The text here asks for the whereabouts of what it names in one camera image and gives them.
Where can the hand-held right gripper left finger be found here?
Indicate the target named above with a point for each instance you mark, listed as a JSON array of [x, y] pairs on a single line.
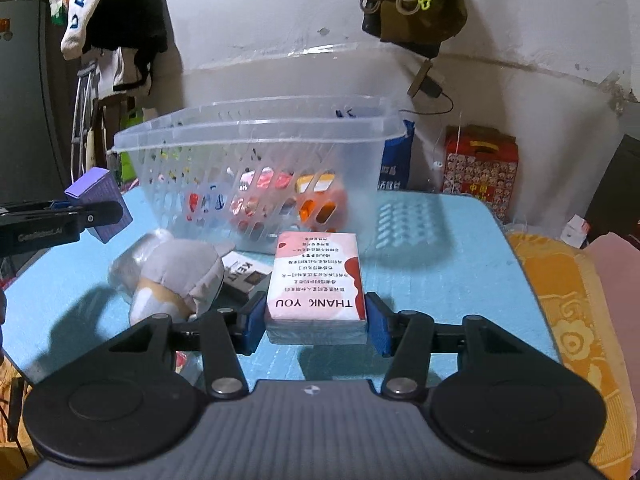
[[255, 325]]

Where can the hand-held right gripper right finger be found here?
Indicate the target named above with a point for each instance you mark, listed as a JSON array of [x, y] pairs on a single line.
[[378, 330]]

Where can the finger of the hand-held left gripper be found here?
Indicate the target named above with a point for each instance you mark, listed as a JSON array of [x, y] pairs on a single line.
[[102, 214]]

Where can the purple box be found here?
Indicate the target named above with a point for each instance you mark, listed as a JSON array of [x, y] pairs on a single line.
[[102, 185]]

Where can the white and pink card pack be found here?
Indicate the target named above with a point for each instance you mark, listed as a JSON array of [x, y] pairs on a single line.
[[315, 280]]

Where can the clear plastic basket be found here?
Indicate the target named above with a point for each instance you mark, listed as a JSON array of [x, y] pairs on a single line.
[[250, 150]]

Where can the black and white small box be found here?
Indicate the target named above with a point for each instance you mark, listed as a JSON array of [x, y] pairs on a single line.
[[245, 272]]

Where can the clear plastic packet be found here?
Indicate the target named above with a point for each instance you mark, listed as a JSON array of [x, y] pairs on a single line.
[[191, 367]]

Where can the green bag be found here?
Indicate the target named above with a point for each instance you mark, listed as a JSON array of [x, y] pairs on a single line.
[[131, 130]]

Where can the light blue foam mat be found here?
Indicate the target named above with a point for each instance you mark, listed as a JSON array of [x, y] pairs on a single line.
[[450, 270]]

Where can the grey plush toy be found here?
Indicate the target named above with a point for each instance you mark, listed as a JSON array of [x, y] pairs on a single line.
[[175, 275]]

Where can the metal crutches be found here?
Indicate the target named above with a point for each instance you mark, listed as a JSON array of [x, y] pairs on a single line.
[[82, 120]]

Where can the red and blue small packet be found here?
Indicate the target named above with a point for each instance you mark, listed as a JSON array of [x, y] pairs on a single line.
[[205, 202]]

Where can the red snack packet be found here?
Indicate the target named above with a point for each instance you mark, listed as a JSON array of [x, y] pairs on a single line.
[[262, 195]]

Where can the grey cabinet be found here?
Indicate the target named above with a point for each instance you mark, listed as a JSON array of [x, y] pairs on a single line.
[[25, 100]]

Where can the orange snack packet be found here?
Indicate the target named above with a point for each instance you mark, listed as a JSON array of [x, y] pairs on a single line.
[[322, 200]]

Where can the blue bag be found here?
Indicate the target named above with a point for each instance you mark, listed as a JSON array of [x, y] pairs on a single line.
[[397, 160]]

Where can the red patterned gift box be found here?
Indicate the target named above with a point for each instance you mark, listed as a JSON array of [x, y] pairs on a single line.
[[480, 170]]

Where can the black hanging clothing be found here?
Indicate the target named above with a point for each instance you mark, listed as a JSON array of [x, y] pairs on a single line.
[[132, 20]]

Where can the yellow patterned blanket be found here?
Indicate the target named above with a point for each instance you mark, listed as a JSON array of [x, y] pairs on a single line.
[[575, 335]]

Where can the white sock with blue letters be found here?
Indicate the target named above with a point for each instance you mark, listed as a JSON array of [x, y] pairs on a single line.
[[85, 5]]

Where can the pink cloth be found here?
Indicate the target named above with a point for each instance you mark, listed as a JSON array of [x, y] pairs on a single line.
[[617, 280]]

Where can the olive hanging bag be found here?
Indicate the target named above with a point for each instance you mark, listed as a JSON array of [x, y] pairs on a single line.
[[425, 20]]

